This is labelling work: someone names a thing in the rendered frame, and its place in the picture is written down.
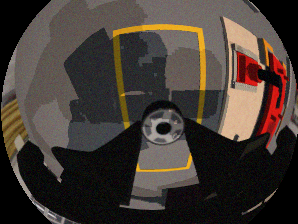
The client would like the yellow rectangular outline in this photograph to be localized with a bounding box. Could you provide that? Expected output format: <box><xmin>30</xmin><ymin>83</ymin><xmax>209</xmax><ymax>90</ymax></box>
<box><xmin>113</xmin><ymin>24</ymin><xmax>206</xmax><ymax>172</ymax></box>

